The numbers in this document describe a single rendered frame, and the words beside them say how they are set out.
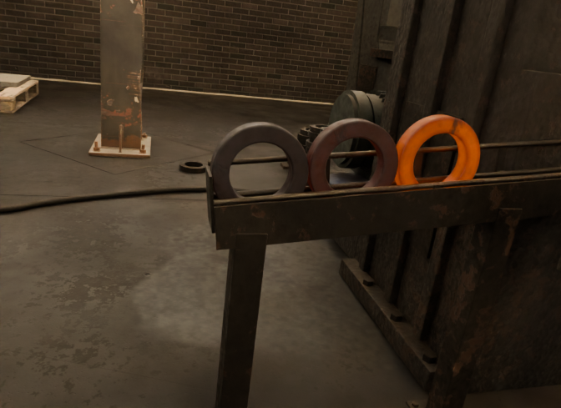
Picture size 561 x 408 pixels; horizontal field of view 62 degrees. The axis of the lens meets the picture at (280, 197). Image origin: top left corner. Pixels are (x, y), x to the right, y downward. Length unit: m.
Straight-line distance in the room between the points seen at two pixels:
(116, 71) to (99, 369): 2.31
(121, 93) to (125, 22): 0.45
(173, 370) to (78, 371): 0.24
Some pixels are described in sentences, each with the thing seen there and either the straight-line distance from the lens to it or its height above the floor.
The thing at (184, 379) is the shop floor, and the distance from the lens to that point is 1.35.
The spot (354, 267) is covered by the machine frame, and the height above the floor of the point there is 0.07.
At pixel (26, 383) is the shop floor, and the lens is 1.39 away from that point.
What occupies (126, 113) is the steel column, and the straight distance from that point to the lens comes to 3.38.
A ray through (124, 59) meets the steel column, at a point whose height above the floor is 0.63.
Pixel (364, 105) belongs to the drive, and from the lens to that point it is 2.21.
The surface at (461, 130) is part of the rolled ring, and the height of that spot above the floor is 0.74.
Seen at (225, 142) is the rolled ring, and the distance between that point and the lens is 0.83.
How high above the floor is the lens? 0.88
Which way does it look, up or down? 19 degrees down
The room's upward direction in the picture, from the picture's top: 7 degrees clockwise
